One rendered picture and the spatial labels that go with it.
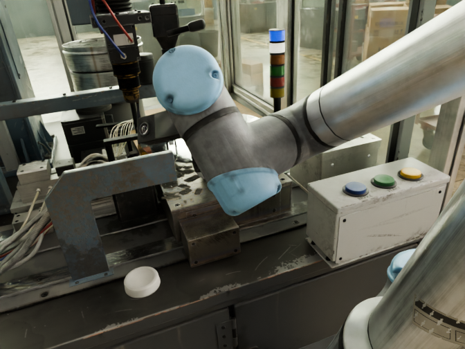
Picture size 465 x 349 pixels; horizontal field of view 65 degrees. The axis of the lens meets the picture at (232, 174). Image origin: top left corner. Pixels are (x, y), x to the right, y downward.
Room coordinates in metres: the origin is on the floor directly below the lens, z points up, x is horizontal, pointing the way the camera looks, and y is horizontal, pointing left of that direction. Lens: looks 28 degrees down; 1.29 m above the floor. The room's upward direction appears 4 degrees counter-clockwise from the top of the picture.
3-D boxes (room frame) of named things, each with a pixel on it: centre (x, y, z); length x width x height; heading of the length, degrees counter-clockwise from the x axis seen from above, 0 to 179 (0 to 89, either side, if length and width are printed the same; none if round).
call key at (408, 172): (0.67, -0.38, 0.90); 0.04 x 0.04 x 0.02
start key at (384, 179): (0.65, -0.31, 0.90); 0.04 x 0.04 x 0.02
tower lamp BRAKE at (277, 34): (1.08, -0.15, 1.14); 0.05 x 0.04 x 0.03; 19
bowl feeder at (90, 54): (1.53, 0.48, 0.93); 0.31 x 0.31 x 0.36
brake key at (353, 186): (0.63, -0.25, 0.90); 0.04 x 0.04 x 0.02
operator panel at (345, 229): (0.66, -0.31, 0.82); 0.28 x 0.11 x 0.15; 109
